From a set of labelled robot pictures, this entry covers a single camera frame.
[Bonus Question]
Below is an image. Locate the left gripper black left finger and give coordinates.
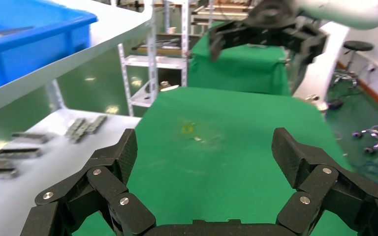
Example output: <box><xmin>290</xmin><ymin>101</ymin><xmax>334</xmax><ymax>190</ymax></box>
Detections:
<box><xmin>20</xmin><ymin>128</ymin><xmax>158</xmax><ymax>236</ymax></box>

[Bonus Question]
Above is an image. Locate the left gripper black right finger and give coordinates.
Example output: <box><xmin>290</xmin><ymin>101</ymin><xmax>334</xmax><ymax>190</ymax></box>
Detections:
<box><xmin>271</xmin><ymin>127</ymin><xmax>378</xmax><ymax>236</ymax></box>

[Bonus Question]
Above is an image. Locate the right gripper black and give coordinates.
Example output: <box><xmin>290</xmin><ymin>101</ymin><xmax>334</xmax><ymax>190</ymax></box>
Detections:
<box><xmin>208</xmin><ymin>0</ymin><xmax>329</xmax><ymax>65</ymax></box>

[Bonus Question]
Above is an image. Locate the green covered table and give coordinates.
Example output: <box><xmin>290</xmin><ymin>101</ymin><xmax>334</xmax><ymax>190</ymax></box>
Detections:
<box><xmin>188</xmin><ymin>22</ymin><xmax>291</xmax><ymax>97</ymax></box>

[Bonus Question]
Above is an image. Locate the white robot body column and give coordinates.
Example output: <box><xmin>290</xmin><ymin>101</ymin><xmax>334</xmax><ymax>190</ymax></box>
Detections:
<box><xmin>292</xmin><ymin>21</ymin><xmax>350</xmax><ymax>102</ymax></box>

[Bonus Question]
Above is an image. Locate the small black floor object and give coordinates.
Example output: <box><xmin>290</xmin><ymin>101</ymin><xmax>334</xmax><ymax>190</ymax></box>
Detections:
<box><xmin>327</xmin><ymin>99</ymin><xmax>344</xmax><ymax>111</ymax></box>

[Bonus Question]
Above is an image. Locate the black round stool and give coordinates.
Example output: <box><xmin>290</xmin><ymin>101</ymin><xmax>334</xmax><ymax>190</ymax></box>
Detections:
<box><xmin>334</xmin><ymin>40</ymin><xmax>375</xmax><ymax>88</ymax></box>

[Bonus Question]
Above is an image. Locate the green table cloth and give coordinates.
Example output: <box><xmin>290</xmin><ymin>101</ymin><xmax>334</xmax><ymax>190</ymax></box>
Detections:
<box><xmin>72</xmin><ymin>86</ymin><xmax>353</xmax><ymax>236</ymax></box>

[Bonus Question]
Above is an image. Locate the grey perforated shelf brace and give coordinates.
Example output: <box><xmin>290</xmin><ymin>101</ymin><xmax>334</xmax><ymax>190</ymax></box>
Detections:
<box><xmin>45</xmin><ymin>79</ymin><xmax>68</xmax><ymax>112</ymax></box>

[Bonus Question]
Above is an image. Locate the white metal rack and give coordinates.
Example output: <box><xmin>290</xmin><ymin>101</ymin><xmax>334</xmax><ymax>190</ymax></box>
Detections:
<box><xmin>116</xmin><ymin>0</ymin><xmax>190</xmax><ymax>117</ymax></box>

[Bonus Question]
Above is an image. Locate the white shelf board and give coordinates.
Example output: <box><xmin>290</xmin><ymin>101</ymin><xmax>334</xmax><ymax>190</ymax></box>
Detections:
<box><xmin>0</xmin><ymin>0</ymin><xmax>154</xmax><ymax>118</ymax></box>

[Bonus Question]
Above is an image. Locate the blue plastic tray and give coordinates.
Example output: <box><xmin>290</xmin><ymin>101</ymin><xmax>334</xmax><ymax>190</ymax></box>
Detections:
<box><xmin>0</xmin><ymin>0</ymin><xmax>98</xmax><ymax>97</ymax></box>

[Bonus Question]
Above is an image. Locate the stamped metal bracket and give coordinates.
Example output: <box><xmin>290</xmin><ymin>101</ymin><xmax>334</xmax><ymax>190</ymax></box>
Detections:
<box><xmin>0</xmin><ymin>26</ymin><xmax>35</xmax><ymax>42</ymax></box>

